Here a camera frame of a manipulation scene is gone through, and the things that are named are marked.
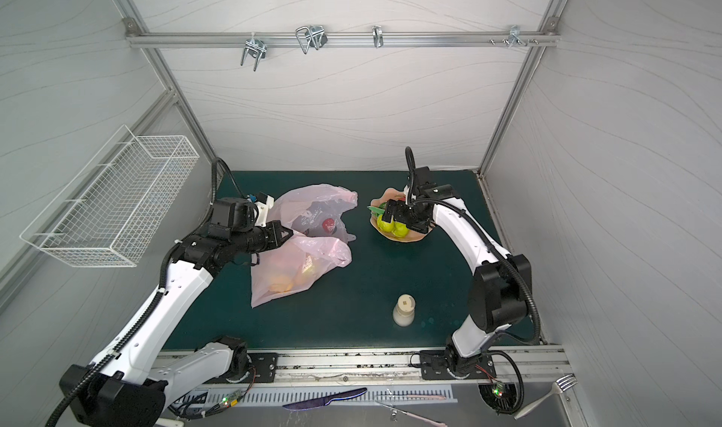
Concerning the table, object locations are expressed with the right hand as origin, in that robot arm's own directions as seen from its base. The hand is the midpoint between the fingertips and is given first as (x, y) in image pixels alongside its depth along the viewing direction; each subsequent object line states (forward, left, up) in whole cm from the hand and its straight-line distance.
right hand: (396, 219), depth 86 cm
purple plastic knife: (-46, +21, -15) cm, 53 cm away
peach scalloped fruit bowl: (+2, -6, -13) cm, 15 cm away
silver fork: (-39, -43, -16) cm, 60 cm away
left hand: (-11, +30, +8) cm, 33 cm away
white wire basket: (-12, +72, +17) cm, 75 cm away
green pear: (+3, +4, -8) cm, 9 cm away
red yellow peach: (+6, +24, -13) cm, 28 cm away
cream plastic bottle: (-26, -2, -8) cm, 27 cm away
